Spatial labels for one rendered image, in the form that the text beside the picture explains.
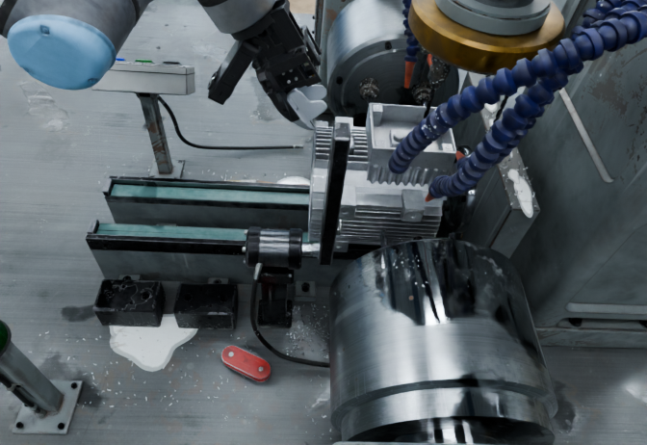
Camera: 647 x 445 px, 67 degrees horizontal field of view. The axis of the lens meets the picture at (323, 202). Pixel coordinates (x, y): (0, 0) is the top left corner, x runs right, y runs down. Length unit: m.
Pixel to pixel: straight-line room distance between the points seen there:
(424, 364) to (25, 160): 1.00
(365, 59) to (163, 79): 0.36
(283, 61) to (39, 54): 0.29
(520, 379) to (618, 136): 0.35
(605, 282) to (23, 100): 1.30
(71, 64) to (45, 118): 0.78
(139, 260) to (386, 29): 0.59
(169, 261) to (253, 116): 0.50
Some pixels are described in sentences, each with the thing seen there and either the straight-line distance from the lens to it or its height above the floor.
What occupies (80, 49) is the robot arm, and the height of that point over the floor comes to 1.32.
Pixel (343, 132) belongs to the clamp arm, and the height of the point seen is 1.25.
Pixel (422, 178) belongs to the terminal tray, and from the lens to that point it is 0.74.
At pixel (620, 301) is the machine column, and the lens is 0.92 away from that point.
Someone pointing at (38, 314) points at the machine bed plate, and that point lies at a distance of 1.01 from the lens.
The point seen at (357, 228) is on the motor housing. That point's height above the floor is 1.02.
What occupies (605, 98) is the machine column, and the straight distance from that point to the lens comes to 0.76.
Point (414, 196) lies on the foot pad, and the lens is 0.74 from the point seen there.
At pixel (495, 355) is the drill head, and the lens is 0.53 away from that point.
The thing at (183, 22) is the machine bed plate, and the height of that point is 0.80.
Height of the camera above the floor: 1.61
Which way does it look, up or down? 50 degrees down
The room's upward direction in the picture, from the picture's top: 7 degrees clockwise
